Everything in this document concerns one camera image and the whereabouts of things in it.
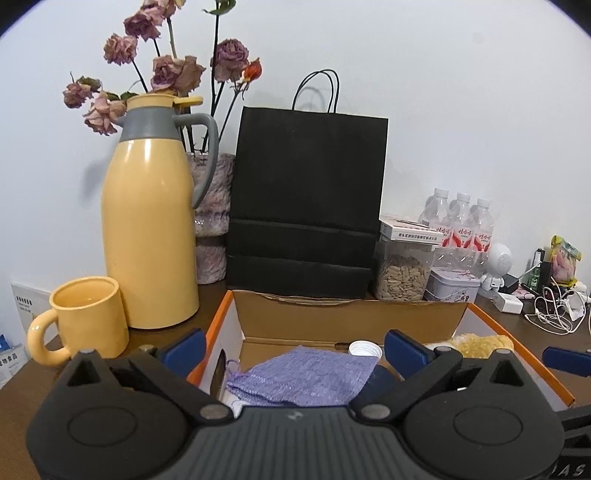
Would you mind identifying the pale metal tin box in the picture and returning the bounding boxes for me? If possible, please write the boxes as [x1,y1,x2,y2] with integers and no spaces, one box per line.
[424,268,481,303]

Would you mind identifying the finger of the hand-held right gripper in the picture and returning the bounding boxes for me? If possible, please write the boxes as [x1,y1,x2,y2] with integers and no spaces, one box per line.
[542,347,591,374]

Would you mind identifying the white charger block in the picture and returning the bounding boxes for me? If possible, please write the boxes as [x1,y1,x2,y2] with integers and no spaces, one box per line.
[492,291,525,315]

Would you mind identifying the blue and white packets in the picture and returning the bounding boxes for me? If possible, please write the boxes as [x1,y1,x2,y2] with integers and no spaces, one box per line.
[0,332,28,388]

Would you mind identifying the tangled white cables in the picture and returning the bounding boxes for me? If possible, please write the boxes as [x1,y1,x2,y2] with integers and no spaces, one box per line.
[522,281,591,335]

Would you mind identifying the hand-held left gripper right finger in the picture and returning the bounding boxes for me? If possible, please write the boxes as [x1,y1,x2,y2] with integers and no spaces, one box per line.
[351,329,527,423]

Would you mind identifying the yellow ceramic mug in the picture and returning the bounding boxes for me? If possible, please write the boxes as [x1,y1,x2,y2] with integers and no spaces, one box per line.
[26,276,130,367]

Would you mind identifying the yellow and white plush toy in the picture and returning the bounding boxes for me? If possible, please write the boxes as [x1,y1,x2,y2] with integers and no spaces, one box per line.
[425,333,515,358]

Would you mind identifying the pink textured vase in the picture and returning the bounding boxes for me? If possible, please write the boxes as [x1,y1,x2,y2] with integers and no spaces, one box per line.
[185,152,236,284]

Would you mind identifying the navy zip case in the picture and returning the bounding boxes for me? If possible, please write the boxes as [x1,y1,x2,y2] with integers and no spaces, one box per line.
[358,364,402,402]

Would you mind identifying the yellow-green snack packet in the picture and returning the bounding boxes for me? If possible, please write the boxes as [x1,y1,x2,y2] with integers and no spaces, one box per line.
[549,235,583,287]

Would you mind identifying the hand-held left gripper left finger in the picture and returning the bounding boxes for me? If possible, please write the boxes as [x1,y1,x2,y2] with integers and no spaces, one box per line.
[66,329,234,425]

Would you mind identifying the small white plastic bottle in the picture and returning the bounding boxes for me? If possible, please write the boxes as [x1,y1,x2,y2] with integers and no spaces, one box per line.
[348,340,383,358]

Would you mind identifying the dried pink roses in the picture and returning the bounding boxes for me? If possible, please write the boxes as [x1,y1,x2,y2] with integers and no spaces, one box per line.
[62,0,264,137]

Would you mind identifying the clear jar of seeds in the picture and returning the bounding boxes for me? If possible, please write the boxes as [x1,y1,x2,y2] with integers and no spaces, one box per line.
[373,240,435,302]

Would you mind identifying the red cardboard box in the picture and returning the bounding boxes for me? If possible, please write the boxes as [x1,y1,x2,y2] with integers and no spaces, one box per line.
[187,289,575,411]

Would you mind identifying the white robot toy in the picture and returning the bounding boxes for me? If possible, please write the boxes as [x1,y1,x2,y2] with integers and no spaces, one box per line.
[478,243,514,298]

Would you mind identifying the yellow thermos jug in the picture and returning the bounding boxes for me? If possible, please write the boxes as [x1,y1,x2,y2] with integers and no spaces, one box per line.
[100,93,220,330]

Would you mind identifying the white booklet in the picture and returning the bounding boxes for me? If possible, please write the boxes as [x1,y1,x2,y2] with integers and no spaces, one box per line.
[9,277,58,347]

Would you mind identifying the black paper bag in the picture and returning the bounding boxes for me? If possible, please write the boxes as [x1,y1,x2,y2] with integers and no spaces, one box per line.
[225,69,389,300]

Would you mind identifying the flat white carton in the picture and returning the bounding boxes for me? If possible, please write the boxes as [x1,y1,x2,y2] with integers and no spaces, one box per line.
[379,215,446,245]

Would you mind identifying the purple cloth pouch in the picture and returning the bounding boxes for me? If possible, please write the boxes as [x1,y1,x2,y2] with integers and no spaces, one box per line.
[225,346,380,408]

